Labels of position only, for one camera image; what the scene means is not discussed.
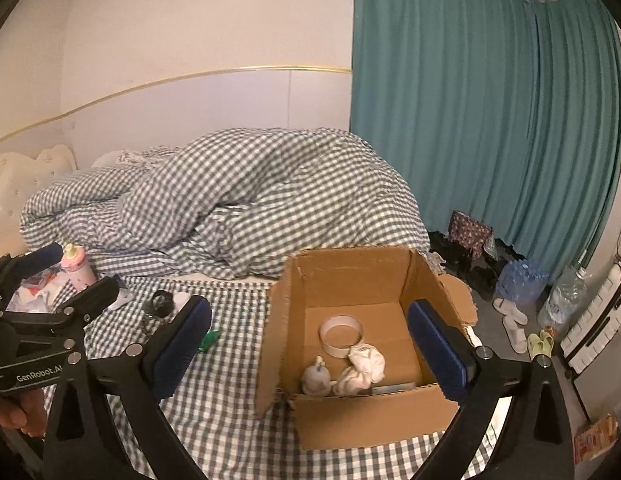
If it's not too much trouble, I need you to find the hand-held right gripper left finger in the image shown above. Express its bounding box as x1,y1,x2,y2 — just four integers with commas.
43,295,212,480

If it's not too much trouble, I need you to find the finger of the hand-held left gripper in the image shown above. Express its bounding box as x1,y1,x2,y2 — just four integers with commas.
0,242,64,292
5,276,120,332

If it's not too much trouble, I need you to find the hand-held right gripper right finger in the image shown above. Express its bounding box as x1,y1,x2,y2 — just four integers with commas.
407,299,576,480

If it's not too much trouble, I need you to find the white tissue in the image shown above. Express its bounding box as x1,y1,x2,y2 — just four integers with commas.
109,287,134,311

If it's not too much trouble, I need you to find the cream tissue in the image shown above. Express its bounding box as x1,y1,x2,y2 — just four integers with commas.
333,344,386,396

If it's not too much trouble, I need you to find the white tape roll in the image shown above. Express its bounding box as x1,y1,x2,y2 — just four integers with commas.
319,315,366,358

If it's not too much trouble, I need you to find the cardboard box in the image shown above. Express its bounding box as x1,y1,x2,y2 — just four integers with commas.
254,244,479,452

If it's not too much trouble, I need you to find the small white blue packet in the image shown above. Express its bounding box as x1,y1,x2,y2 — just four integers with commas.
301,356,336,396

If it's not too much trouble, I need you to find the person's left hand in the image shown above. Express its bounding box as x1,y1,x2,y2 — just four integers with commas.
0,387,47,438

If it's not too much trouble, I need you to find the pink drinking bottle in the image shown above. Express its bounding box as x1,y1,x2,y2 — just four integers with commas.
60,243,97,291

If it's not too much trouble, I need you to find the clear plastic bag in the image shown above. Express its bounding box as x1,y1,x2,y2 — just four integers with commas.
18,282,66,313

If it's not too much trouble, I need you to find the cream tufted headboard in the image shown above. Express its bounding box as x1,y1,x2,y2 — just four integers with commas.
0,144,78,256

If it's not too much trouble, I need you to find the grey white checkered bed sheet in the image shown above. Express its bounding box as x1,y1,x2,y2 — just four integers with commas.
40,272,496,480

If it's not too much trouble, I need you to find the white slipper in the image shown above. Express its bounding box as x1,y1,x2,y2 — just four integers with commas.
503,317,530,354
492,297,529,324

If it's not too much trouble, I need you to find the black shoe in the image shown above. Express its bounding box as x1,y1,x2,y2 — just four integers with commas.
468,255,500,302
428,230,471,277

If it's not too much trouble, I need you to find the wrapped water bottle pack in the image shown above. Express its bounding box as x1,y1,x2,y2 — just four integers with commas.
495,258,549,306

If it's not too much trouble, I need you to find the floral bag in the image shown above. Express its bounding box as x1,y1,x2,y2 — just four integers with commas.
448,210,495,261

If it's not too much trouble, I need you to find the patterned pillow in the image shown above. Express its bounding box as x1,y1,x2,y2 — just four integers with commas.
90,146,181,166

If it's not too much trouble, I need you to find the large clear water jug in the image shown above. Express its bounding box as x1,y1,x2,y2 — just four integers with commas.
537,265,589,331

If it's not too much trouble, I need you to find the grey white checkered duvet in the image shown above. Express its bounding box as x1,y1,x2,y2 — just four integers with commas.
19,127,431,281

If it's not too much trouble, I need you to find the white heater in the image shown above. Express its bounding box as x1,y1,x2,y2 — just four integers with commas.
561,260,621,376

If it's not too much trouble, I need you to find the orange printed box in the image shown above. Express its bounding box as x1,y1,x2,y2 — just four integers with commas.
573,412,619,463

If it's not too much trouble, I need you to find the teal curtain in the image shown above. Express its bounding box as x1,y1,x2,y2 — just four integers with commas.
349,0,621,286

